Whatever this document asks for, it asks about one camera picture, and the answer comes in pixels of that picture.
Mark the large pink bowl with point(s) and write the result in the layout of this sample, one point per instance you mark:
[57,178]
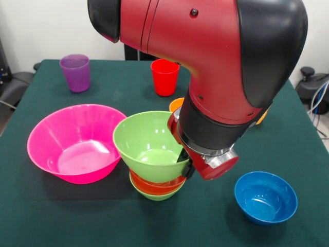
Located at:
[77,159]

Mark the blue bowl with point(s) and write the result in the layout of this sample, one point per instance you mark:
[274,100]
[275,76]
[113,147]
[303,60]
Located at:
[266,203]

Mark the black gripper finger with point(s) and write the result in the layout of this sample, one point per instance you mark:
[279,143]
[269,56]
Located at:
[188,169]
[183,155]

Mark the dark green tablecloth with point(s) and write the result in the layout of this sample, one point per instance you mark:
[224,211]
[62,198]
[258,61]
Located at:
[51,205]

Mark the orange cup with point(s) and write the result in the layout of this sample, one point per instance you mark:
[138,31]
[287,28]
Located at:
[176,104]

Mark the yellow cup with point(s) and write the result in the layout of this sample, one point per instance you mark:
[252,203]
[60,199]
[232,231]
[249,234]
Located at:
[262,118]

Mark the purple cup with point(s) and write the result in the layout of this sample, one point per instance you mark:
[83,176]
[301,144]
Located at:
[75,77]

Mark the small green bowl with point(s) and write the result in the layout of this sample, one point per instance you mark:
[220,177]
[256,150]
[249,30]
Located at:
[156,197]

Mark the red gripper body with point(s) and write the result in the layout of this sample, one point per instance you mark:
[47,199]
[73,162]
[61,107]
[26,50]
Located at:
[218,167]

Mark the red cup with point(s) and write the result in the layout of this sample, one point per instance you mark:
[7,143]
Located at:
[164,82]

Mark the red bowl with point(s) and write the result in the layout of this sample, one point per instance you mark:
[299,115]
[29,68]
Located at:
[154,186]

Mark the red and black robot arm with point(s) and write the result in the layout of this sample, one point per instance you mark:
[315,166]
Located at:
[205,51]

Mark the large green bowl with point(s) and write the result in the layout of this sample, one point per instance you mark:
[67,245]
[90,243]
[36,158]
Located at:
[144,133]

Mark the black wheeled base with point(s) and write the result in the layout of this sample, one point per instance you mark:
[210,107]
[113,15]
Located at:
[15,87]
[308,87]

